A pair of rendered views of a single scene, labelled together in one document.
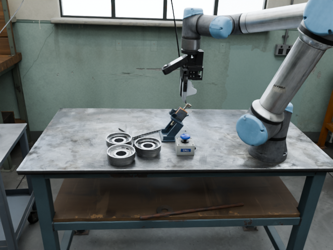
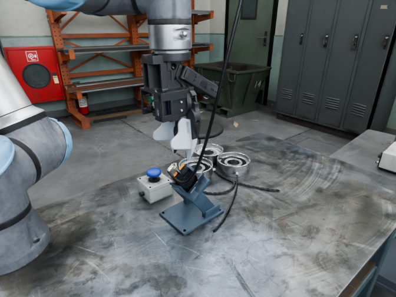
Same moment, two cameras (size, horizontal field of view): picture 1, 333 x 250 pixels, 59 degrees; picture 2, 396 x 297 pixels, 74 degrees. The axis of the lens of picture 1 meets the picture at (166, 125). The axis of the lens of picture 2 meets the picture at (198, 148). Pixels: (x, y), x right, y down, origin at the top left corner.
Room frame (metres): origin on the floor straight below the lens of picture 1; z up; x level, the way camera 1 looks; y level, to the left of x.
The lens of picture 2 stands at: (1.63, -0.32, 1.22)
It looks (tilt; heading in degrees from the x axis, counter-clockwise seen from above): 25 degrees down; 146
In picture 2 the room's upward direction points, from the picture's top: straight up
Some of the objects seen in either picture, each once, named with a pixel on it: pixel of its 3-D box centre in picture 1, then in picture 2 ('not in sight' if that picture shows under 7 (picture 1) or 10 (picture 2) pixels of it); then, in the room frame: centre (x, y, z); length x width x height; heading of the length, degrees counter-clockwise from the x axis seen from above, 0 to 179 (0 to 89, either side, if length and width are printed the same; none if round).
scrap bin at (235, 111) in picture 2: not in sight; (228, 88); (-1.60, 2.41, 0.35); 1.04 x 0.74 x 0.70; 5
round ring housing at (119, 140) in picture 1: (119, 142); (233, 164); (1.07, 0.19, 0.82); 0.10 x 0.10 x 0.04
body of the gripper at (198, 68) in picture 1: (191, 64); (169, 86); (1.19, -0.09, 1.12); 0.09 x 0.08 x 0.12; 98
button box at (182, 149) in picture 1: (186, 146); (152, 186); (1.05, -0.08, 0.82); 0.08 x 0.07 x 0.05; 95
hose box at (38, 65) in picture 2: not in sight; (52, 84); (-2.59, 0.04, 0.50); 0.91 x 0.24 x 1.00; 95
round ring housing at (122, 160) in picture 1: (121, 155); (207, 154); (0.97, 0.17, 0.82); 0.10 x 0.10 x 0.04
